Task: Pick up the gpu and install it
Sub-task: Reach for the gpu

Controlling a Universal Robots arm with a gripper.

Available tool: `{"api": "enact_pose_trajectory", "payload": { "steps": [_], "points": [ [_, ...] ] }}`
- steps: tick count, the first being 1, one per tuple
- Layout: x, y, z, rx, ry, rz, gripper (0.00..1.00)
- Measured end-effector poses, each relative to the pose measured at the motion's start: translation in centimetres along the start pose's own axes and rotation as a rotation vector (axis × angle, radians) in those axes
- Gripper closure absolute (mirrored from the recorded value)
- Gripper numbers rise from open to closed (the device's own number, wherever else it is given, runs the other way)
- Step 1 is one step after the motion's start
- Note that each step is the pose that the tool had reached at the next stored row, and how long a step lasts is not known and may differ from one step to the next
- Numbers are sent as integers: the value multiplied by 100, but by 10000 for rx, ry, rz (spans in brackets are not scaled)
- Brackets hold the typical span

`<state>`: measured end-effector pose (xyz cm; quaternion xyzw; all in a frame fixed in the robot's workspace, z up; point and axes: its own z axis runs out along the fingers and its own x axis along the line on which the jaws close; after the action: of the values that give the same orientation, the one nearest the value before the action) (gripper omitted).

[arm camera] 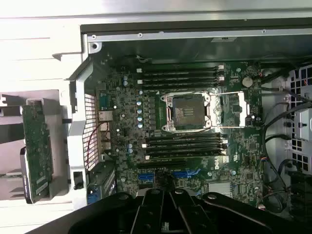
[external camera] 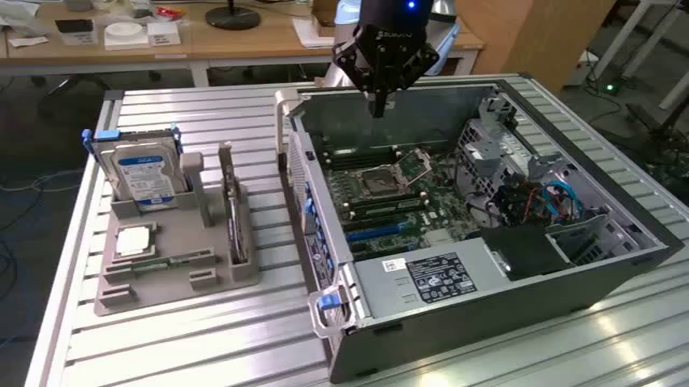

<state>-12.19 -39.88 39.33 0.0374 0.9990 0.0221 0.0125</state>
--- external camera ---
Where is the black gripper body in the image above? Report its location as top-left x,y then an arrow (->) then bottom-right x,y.
353,0 -> 436,93

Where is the graphics card with black fan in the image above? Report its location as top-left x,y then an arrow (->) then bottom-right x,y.
218,140 -> 254,267

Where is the stack of white papers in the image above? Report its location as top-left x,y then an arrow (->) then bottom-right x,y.
291,18 -> 338,49

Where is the brown cardboard box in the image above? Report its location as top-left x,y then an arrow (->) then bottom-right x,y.
311,0 -> 341,27

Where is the wooden desk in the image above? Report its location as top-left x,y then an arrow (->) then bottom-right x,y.
0,0 -> 486,77

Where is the wooden cabinet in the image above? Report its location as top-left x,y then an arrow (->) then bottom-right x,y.
446,0 -> 618,94

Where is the open metal socket cover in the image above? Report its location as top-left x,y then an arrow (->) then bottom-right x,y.
395,148 -> 436,185

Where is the black round monitor stand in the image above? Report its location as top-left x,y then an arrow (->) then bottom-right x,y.
203,0 -> 263,30

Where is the metal disk bay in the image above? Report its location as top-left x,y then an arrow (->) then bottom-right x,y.
454,119 -> 540,194

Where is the CPU socket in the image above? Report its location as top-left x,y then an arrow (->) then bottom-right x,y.
358,164 -> 410,198

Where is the small white box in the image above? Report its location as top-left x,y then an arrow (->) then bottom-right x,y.
147,22 -> 180,48

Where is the green motherboard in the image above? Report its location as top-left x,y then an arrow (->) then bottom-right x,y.
311,135 -> 486,261

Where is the dark RAM stick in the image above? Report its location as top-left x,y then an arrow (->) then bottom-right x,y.
349,193 -> 426,221

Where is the white box with white bowl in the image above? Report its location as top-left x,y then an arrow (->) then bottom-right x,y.
103,22 -> 151,52

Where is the blue expansion slot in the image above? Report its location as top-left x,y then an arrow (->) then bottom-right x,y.
343,223 -> 409,243

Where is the hard disk in blue caddy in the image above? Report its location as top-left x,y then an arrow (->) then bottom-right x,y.
80,123 -> 191,213

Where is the white box with black lid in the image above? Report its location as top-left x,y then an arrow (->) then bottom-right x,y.
55,19 -> 100,46

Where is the black plastic shroud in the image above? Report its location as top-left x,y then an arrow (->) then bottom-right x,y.
481,223 -> 576,281

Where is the grey power supply unit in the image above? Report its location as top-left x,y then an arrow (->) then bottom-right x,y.
353,237 -> 510,319

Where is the white paper card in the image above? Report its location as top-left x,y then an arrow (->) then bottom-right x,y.
8,35 -> 51,48

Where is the silver CPU chip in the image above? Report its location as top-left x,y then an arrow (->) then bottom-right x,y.
115,227 -> 152,256

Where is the clear plastic bag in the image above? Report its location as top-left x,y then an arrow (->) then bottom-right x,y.
0,0 -> 55,29

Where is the green RAM stick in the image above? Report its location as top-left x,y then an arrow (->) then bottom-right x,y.
107,253 -> 211,272

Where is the open black PC case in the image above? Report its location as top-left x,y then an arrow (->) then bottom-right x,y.
274,72 -> 687,385

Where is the grey parts rack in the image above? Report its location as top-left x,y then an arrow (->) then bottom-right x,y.
94,140 -> 265,318

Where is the white table frame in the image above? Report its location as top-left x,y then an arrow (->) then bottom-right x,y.
592,0 -> 689,110

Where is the blue wire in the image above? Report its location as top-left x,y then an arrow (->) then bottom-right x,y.
541,181 -> 586,221

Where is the blue floor cable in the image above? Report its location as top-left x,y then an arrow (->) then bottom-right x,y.
0,193 -> 44,347

